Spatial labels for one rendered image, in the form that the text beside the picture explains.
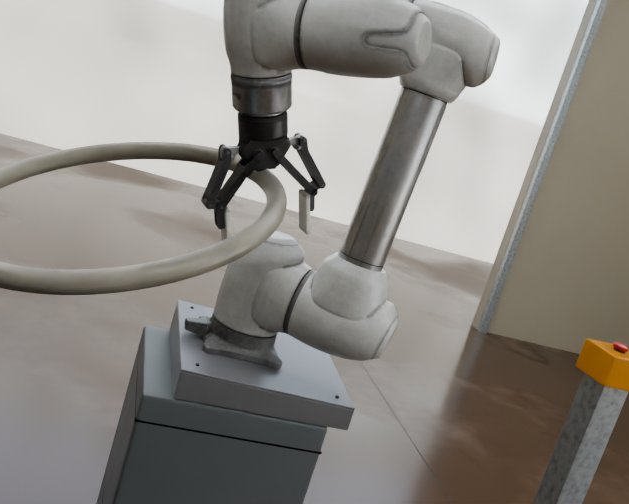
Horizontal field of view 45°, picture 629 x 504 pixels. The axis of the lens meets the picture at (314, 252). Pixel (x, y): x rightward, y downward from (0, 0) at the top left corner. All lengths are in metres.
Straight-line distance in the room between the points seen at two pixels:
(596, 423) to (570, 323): 4.86
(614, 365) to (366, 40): 1.18
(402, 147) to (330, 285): 0.32
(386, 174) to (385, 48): 0.58
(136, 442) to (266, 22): 0.91
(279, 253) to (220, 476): 0.48
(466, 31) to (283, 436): 0.90
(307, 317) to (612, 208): 5.33
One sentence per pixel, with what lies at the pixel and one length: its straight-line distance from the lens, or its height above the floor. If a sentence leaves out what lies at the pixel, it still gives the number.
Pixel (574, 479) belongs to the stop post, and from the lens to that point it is 2.08.
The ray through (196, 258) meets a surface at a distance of 0.92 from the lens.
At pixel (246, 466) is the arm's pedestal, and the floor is 0.68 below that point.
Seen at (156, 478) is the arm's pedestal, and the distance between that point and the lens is 1.66.
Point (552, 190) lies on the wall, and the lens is 6.43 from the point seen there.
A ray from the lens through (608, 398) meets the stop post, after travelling 2.02.
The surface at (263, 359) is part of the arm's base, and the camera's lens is 1.68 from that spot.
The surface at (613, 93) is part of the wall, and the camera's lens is 6.57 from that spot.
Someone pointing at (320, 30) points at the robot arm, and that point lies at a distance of 1.03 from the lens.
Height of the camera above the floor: 1.46
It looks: 11 degrees down
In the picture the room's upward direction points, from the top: 17 degrees clockwise
